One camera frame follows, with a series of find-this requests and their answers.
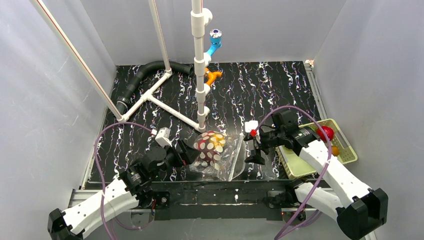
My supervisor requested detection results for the clear polka dot zip bag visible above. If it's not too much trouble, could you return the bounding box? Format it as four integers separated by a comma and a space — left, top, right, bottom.
189, 130, 248, 182

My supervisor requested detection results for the fake orange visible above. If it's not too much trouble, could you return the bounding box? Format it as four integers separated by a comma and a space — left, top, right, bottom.
331, 145, 340, 157

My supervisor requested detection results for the fake dark red apple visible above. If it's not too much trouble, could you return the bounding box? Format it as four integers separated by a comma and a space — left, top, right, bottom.
193, 131, 226, 167

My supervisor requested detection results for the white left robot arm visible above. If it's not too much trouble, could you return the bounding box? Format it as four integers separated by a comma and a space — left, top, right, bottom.
47, 140, 201, 240

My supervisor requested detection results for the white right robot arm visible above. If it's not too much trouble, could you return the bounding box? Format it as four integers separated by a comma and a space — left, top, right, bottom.
244, 105, 389, 240

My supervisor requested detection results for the fake yellow lemon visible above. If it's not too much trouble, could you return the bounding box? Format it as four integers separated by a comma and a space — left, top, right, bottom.
210, 132, 228, 148

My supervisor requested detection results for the pale green perforated basket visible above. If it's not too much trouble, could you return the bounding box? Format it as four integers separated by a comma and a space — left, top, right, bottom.
275, 118, 358, 180

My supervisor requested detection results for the orange pipe fitting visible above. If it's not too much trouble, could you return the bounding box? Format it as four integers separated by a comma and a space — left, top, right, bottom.
204, 67, 223, 87

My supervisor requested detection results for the blue faucet fixture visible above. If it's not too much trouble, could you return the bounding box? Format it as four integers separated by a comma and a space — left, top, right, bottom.
205, 28, 222, 59

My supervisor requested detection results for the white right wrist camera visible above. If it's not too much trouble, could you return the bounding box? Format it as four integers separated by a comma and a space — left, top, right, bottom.
244, 120, 259, 137

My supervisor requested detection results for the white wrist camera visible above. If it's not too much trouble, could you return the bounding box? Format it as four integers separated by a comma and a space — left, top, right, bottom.
154, 127, 172, 148
244, 120, 259, 137

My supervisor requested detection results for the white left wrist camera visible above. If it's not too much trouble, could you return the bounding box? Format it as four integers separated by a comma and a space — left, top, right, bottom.
154, 127, 172, 148

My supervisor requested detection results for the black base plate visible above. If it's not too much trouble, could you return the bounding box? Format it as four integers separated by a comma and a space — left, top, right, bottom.
151, 180, 300, 221

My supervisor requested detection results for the black corrugated hose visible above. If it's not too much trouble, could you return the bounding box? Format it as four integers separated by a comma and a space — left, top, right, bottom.
115, 60, 195, 115

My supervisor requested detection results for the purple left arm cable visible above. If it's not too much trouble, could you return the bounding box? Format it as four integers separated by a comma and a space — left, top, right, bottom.
94, 121, 158, 240

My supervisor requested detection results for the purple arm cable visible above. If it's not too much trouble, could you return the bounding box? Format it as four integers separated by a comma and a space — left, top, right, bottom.
94, 121, 158, 240
255, 105, 333, 240

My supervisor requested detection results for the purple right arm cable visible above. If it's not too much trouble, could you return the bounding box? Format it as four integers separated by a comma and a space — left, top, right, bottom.
255, 105, 333, 240

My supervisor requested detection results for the white pvc pipe frame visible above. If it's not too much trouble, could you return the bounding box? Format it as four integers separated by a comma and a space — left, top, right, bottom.
31, 0, 213, 133

